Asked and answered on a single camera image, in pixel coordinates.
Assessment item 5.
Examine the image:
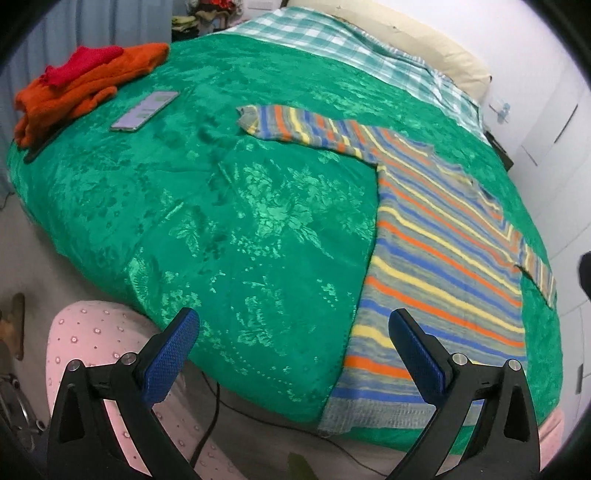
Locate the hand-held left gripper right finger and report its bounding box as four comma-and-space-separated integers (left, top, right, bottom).
388, 308, 541, 480

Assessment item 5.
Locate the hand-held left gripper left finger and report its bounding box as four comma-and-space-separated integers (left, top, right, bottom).
46, 308, 201, 480

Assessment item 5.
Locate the striped knit sweater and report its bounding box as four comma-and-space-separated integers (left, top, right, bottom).
236, 104, 557, 437

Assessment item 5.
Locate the pile of mixed clothes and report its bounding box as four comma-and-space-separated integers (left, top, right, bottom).
172, 0, 289, 42

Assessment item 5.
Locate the pink dotted fabric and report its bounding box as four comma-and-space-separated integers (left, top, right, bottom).
45, 300, 250, 480

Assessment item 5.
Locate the white wardrobe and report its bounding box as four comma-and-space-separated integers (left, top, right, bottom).
508, 55, 591, 416

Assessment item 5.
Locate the green floral blanket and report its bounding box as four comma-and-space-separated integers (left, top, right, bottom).
6, 34, 564, 455

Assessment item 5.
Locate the dark bedside table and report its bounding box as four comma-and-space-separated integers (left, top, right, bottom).
485, 131, 515, 172

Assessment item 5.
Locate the brown wooden object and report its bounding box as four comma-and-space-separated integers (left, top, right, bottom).
0, 293, 26, 361

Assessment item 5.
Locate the dark flat object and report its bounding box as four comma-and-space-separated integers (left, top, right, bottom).
23, 124, 65, 164

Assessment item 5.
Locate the smartphone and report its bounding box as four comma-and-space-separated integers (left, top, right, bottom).
110, 90, 181, 133

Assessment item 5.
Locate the beige pillow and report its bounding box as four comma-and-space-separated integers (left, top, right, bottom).
286, 0, 492, 104

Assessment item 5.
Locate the orange garment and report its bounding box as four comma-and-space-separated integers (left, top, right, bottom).
14, 42, 171, 148

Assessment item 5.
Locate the red garment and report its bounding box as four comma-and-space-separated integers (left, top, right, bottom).
44, 45, 124, 88

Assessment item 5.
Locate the green checked bed sheet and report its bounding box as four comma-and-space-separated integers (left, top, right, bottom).
210, 7, 490, 144

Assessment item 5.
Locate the black cable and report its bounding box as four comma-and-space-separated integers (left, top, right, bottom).
189, 378, 389, 476

